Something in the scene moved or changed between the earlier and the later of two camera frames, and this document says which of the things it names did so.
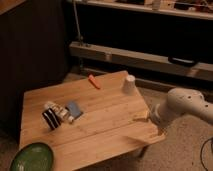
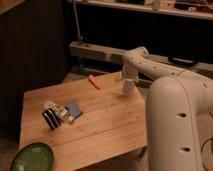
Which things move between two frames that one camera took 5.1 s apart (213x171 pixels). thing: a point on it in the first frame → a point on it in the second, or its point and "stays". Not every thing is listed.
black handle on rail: [183, 61] stays
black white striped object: [51, 119] stays
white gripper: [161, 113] → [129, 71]
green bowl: [35, 156] stays
